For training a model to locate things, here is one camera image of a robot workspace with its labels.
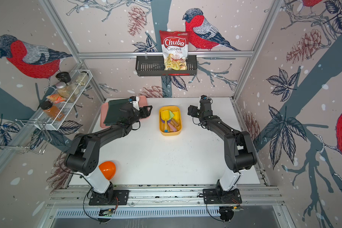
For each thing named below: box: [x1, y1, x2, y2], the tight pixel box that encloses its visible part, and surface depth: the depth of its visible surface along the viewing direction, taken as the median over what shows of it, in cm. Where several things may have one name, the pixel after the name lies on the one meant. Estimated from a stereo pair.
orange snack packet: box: [46, 93, 66, 105], surface depth 72 cm
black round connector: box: [219, 206, 234, 222], surface depth 71 cm
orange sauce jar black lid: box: [39, 100, 65, 122], surface depth 67 cm
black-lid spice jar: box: [55, 71, 72, 84], surface depth 75 cm
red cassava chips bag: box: [159, 30, 190, 71], surface depth 85 cm
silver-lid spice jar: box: [55, 81, 80, 103], surface depth 74 cm
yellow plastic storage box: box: [159, 105, 183, 136], surface depth 108 cm
